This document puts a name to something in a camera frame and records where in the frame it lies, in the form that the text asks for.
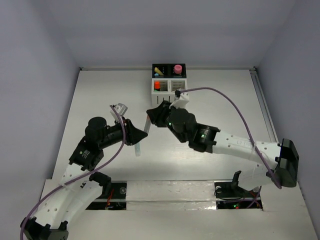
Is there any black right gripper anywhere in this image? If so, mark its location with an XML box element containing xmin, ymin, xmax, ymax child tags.
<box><xmin>148</xmin><ymin>99</ymin><xmax>187</xmax><ymax>143</ymax></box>

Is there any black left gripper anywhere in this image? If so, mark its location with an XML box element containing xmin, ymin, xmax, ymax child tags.
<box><xmin>98</xmin><ymin>116</ymin><xmax>147</xmax><ymax>149</ymax></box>

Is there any orange pastel highlighter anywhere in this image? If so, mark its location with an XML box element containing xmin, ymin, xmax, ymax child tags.
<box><xmin>144</xmin><ymin>117</ymin><xmax>151</xmax><ymax>134</ymax></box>

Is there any black orange capped highlighter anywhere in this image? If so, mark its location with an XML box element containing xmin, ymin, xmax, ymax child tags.
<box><xmin>154</xmin><ymin>81</ymin><xmax>161</xmax><ymax>92</ymax></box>

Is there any yellow pastel highlighter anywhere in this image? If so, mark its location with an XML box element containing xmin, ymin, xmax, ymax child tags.
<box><xmin>154</xmin><ymin>67</ymin><xmax>164</xmax><ymax>76</ymax></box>

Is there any pink capped glue bottle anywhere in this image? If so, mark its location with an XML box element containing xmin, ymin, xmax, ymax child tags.
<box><xmin>173</xmin><ymin>64</ymin><xmax>183</xmax><ymax>75</ymax></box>

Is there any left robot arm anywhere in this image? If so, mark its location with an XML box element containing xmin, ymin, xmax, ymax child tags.
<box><xmin>20</xmin><ymin>115</ymin><xmax>148</xmax><ymax>240</ymax></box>

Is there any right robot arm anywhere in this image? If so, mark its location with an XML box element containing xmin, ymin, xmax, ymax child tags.
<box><xmin>146</xmin><ymin>100</ymin><xmax>299</xmax><ymax>196</ymax></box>

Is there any green pastel highlighter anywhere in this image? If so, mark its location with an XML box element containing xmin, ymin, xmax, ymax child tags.
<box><xmin>134</xmin><ymin>143</ymin><xmax>141</xmax><ymax>157</ymax></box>

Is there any white slatted organizer box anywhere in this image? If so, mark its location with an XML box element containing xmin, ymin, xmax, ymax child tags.
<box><xmin>151</xmin><ymin>78</ymin><xmax>188</xmax><ymax>108</ymax></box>

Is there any black slatted organizer box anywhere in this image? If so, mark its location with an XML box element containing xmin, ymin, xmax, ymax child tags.
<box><xmin>152</xmin><ymin>63</ymin><xmax>187</xmax><ymax>79</ymax></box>

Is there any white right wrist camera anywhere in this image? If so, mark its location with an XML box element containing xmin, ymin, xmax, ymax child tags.
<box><xmin>169</xmin><ymin>89</ymin><xmax>190</xmax><ymax>109</ymax></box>

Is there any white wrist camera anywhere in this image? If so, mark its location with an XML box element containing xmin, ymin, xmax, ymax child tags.
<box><xmin>169</xmin><ymin>89</ymin><xmax>190</xmax><ymax>109</ymax></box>
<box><xmin>110</xmin><ymin>103</ymin><xmax>128</xmax><ymax>123</ymax></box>

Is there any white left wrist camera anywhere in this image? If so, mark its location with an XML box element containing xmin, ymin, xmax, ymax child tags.
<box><xmin>110</xmin><ymin>103</ymin><xmax>128</xmax><ymax>123</ymax></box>

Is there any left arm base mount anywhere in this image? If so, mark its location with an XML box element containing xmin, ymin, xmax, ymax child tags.
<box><xmin>86</xmin><ymin>172</ymin><xmax>127</xmax><ymax>211</ymax></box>

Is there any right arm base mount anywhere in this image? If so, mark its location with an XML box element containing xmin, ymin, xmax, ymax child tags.
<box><xmin>214</xmin><ymin>170</ymin><xmax>263</xmax><ymax>210</ymax></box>

